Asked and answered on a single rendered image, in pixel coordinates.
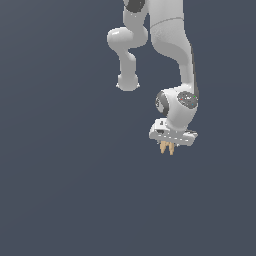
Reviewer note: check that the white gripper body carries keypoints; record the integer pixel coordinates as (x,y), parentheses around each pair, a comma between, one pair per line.
(171,135)

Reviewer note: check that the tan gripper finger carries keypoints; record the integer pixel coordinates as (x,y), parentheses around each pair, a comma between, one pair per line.
(171,148)
(163,146)

